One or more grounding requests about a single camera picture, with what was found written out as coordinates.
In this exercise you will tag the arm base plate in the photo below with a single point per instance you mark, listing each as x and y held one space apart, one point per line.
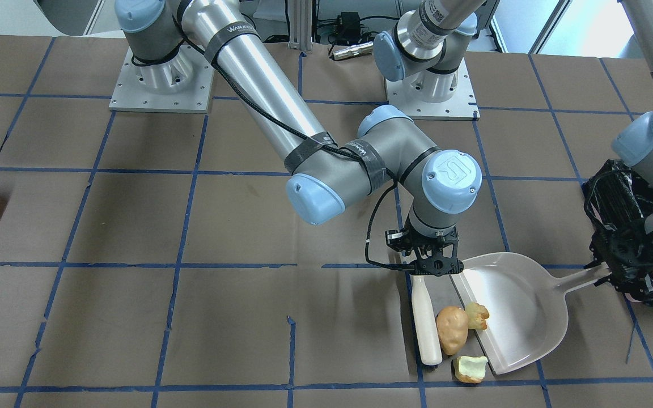
182 85
433 96

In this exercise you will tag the pale apple piece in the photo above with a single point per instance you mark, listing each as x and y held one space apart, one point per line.
470 369

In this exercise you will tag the black power adapter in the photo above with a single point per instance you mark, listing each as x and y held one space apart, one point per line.
348 25

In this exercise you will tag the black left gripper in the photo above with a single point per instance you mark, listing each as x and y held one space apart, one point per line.
639 271

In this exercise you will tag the beige plastic dustpan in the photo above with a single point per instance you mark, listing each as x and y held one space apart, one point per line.
527 305

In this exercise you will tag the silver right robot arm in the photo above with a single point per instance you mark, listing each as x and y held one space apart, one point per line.
325 178

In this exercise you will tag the brown potato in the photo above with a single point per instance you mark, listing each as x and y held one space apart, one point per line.
452 327

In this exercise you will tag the orange bread piece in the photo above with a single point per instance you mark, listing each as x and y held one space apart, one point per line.
477 315

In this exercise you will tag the silver metal cylinder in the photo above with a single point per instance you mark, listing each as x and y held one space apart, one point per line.
353 51

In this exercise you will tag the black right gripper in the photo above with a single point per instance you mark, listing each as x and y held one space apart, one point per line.
397 240

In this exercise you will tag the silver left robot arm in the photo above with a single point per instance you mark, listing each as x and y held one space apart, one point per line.
418 43

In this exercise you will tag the beige hand brush black bristles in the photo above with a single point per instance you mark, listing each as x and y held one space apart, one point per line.
424 322

